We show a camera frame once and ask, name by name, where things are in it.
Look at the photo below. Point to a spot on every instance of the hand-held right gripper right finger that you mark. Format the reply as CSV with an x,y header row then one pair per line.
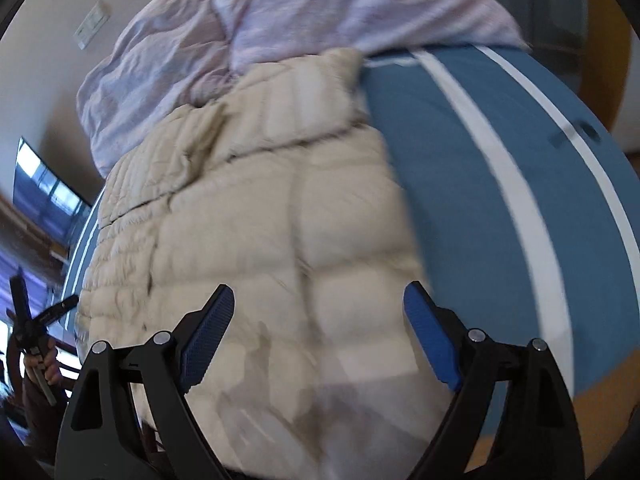
x,y
430,335

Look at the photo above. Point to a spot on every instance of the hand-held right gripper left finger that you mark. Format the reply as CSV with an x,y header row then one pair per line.
x,y
210,330

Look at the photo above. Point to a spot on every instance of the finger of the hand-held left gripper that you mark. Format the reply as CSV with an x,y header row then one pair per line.
x,y
57,311
20,300

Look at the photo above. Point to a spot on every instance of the cream puffer jacket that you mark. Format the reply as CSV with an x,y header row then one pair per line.
x,y
280,220

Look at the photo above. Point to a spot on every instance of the person's left hand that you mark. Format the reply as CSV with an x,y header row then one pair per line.
x,y
35,375

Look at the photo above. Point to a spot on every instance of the blue white-striped bed sheet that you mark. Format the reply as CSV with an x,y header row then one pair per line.
x,y
465,200

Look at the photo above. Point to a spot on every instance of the black hex key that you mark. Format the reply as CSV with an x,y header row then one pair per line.
x,y
575,132

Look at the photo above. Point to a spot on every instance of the lilac pillow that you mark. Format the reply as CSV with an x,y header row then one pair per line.
x,y
155,75

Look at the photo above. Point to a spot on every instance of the lilac duvet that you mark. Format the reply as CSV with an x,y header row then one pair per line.
x,y
360,5

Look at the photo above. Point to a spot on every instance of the grey padded headboard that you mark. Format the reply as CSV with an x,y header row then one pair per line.
x,y
555,5

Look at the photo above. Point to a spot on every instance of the wooden bed frame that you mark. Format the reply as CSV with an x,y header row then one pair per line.
x,y
607,60

